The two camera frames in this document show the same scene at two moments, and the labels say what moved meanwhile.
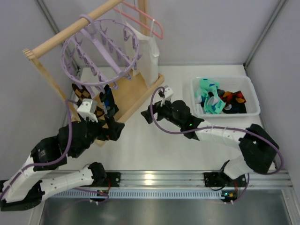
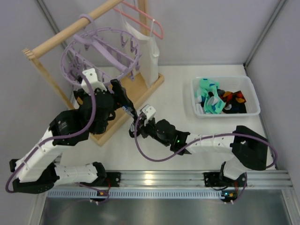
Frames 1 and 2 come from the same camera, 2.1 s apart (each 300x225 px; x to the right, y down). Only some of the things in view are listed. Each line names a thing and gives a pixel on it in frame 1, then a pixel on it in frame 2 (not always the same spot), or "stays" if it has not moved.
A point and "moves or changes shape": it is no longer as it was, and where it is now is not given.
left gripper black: (103, 124) → (118, 94)
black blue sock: (107, 96) moves or changes shape
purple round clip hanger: (103, 52) moves or changes shape
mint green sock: (206, 85) stays
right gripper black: (157, 111) → (142, 128)
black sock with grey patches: (236, 108) stays
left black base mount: (113, 179) stays
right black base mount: (213, 179) stays
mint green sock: (214, 104) stays
